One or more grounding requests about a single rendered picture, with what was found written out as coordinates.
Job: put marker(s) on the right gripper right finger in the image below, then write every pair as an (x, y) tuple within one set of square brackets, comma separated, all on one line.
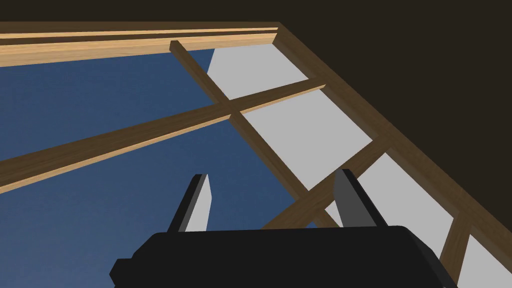
[(354, 204)]

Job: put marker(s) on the wooden framed window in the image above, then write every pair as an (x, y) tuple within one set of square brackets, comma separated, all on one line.
[(120, 132)]

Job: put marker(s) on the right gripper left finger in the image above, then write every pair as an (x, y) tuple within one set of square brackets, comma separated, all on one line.
[(196, 211)]

